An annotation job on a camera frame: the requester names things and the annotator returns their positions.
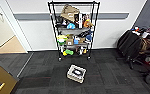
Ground blue plush toy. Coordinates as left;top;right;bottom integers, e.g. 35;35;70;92
66;22;76;30

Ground black chair cart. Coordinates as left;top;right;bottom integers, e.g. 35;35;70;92
116;27;150;85

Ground white black printed box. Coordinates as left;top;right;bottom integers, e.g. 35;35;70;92
79;47;87;56

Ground large brown cardboard box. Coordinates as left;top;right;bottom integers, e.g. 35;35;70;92
59;4;81;24

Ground plain cardboard box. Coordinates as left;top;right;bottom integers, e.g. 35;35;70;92
78;37;87;45

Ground small orange toy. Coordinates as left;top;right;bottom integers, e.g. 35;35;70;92
83;48;89;55

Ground green white bowl toy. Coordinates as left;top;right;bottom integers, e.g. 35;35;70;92
57;38;68;47

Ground brown paper bag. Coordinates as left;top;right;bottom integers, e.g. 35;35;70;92
66;33;75;40

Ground black flat item white print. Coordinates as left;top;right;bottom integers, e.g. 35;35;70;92
76;29;93;39

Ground black bag white print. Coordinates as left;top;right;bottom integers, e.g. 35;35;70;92
55;14;67;28

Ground orange plush toy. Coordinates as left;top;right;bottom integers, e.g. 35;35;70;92
83;18;92;29

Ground small cardboard box white label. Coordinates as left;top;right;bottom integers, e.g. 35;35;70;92
66;38;75;47

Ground pale woven basket dark spots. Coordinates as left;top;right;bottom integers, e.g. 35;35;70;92
66;64;88;85

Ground black wire shelf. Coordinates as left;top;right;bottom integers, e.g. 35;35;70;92
47;0;101;62

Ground yellow plush toy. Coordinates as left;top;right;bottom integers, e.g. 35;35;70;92
56;34;68;41

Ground green yellow toy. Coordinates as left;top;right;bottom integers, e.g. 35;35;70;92
62;49;74;57

